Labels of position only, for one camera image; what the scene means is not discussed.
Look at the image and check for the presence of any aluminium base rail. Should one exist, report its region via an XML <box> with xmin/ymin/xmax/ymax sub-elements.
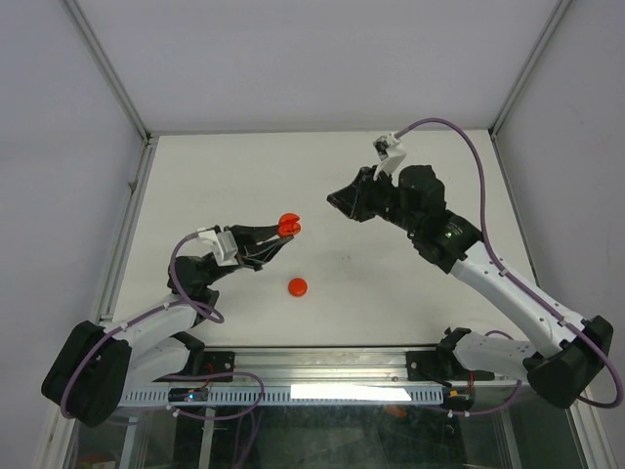
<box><xmin>97</xmin><ymin>344</ymin><xmax>585</xmax><ymax>390</ymax></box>

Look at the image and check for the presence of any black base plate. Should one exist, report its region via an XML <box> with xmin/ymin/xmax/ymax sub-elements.
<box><xmin>200</xmin><ymin>349</ymin><xmax>235</xmax><ymax>384</ymax></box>
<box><xmin>405</xmin><ymin>349</ymin><xmax>495</xmax><ymax>384</ymax></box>

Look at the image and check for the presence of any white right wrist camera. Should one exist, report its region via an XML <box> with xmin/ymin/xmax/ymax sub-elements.
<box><xmin>373</xmin><ymin>133</ymin><xmax>407</xmax><ymax>180</ymax></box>

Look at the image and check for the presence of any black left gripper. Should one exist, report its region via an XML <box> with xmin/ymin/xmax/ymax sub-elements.
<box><xmin>201</xmin><ymin>225</ymin><xmax>291</xmax><ymax>287</ymax></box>

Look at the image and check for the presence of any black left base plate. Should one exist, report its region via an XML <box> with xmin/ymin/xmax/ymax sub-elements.
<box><xmin>200</xmin><ymin>349</ymin><xmax>235</xmax><ymax>384</ymax></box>

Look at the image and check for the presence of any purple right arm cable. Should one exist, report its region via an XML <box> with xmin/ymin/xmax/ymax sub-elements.
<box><xmin>395</xmin><ymin>116</ymin><xmax>622</xmax><ymax>419</ymax></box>

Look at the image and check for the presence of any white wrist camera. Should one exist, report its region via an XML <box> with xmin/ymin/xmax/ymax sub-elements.
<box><xmin>197</xmin><ymin>226</ymin><xmax>238</xmax><ymax>267</ymax></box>
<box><xmin>373</xmin><ymin>133</ymin><xmax>407</xmax><ymax>180</ymax></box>

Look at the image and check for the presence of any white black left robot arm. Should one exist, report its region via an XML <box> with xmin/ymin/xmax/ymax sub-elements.
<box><xmin>41</xmin><ymin>213</ymin><xmax>302</xmax><ymax>428</ymax></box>

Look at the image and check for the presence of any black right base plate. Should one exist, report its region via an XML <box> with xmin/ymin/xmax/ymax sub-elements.
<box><xmin>405</xmin><ymin>349</ymin><xmax>495</xmax><ymax>384</ymax></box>

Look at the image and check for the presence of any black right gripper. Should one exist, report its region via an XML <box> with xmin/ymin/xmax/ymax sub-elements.
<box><xmin>327</xmin><ymin>165</ymin><xmax>421</xmax><ymax>235</ymax></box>

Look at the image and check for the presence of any grey slotted cable tray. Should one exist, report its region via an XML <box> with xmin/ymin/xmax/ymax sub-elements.
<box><xmin>119</xmin><ymin>384</ymin><xmax>443</xmax><ymax>407</ymax></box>

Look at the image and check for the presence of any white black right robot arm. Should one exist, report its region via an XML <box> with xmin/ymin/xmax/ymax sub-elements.
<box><xmin>327</xmin><ymin>165</ymin><xmax>613</xmax><ymax>409</ymax></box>

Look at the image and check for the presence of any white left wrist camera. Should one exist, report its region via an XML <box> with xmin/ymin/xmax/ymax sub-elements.
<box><xmin>197</xmin><ymin>226</ymin><xmax>238</xmax><ymax>267</ymax></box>

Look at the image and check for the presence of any aluminium frame post left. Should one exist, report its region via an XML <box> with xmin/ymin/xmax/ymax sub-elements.
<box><xmin>60</xmin><ymin>0</ymin><xmax>151</xmax><ymax>145</ymax></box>

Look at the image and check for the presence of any aluminium frame post right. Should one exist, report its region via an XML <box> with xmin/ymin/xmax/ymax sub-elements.
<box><xmin>488</xmin><ymin>0</ymin><xmax>574</xmax><ymax>140</ymax></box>

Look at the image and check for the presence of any aluminium frame post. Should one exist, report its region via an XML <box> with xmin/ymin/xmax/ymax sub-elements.
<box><xmin>60</xmin><ymin>0</ymin><xmax>151</xmax><ymax>145</ymax></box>
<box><xmin>488</xmin><ymin>0</ymin><xmax>574</xmax><ymax>140</ymax></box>

